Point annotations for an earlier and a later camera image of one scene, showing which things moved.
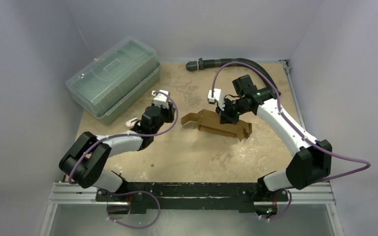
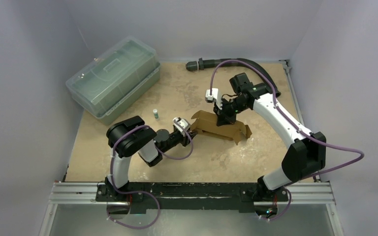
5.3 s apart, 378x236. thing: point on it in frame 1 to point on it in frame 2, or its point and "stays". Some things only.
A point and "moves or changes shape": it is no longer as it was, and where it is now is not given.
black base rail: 190,197 stays
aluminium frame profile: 321,193 stays
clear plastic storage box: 115,76 stays
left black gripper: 169,112 to 185,139
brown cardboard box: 209,121 moves or changes shape
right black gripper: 227,117 stays
